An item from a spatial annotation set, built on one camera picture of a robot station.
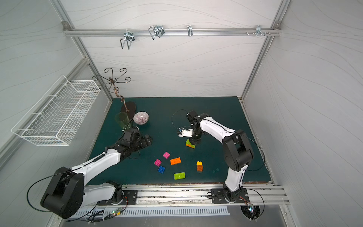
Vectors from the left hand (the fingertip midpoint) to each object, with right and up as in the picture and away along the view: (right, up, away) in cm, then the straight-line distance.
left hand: (148, 140), depth 88 cm
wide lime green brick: (+21, -18, -8) cm, 29 cm away
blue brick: (+10, -16, -6) cm, 19 cm away
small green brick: (+26, -2, +2) cm, 26 cm away
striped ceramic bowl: (-10, +14, +17) cm, 24 cm away
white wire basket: (-40, +15, -20) cm, 48 cm away
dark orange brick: (+33, -15, -6) cm, 36 cm away
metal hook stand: (-19, +32, -6) cm, 38 cm away
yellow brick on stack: (+32, -13, -4) cm, 35 cm away
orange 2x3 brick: (+18, -12, -2) cm, 22 cm away
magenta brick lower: (+7, -13, -4) cm, 15 cm away
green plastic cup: (-19, +13, +5) cm, 23 cm away
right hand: (+30, +1, +2) cm, 30 cm away
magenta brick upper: (+12, -9, 0) cm, 15 cm away
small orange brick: (+25, -4, +4) cm, 26 cm away
